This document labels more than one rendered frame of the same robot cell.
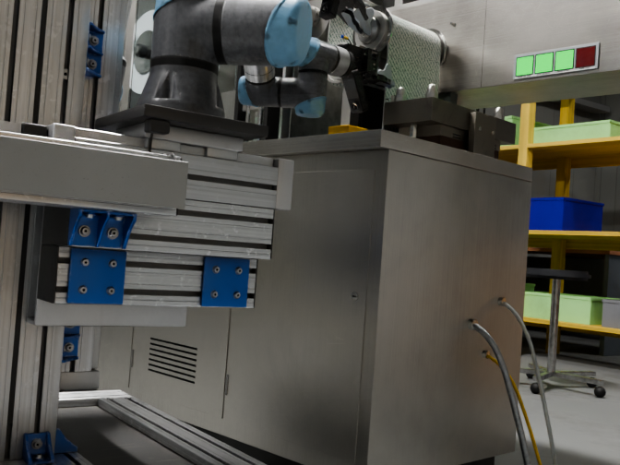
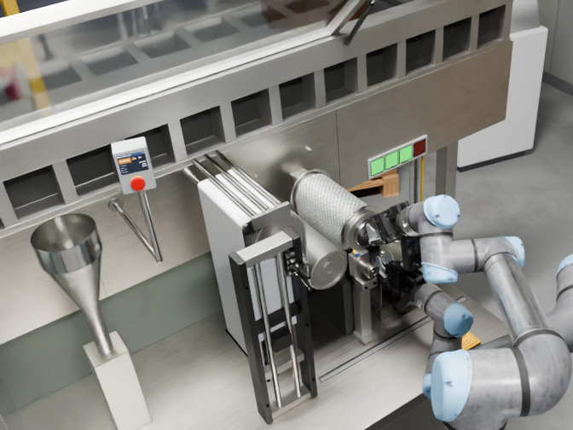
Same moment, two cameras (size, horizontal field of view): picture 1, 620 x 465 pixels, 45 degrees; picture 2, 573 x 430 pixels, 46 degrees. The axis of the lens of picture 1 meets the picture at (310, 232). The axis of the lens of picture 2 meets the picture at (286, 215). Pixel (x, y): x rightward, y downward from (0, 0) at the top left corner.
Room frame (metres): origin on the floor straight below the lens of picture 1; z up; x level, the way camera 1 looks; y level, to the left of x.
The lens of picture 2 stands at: (1.91, 1.31, 2.34)
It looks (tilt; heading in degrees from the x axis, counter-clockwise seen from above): 35 degrees down; 286
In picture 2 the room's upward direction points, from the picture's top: 7 degrees counter-clockwise
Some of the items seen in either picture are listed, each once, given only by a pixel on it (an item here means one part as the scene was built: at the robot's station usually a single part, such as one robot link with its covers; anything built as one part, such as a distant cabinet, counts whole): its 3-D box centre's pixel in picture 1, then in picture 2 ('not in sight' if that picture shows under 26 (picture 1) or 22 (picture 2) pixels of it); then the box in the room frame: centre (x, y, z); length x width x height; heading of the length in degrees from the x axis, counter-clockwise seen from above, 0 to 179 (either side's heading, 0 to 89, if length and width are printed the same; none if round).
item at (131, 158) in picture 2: not in sight; (134, 167); (2.53, 0.23, 1.66); 0.07 x 0.07 x 0.10; 27
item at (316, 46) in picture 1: (314, 55); (448, 315); (1.88, 0.02, 1.11); 0.11 x 0.08 x 0.09; 134
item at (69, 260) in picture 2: not in sight; (66, 242); (2.71, 0.29, 1.50); 0.14 x 0.14 x 0.06
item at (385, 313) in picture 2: not in sight; (358, 288); (2.16, -0.26, 0.92); 0.28 x 0.04 x 0.04; 134
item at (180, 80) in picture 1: (182, 93); not in sight; (1.29, 0.24, 0.87); 0.15 x 0.15 x 0.10
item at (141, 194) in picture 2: not in sight; (149, 223); (2.54, 0.22, 1.51); 0.02 x 0.02 x 0.20
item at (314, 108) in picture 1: (304, 93); (446, 346); (1.88, 0.04, 1.01); 0.11 x 0.08 x 0.11; 82
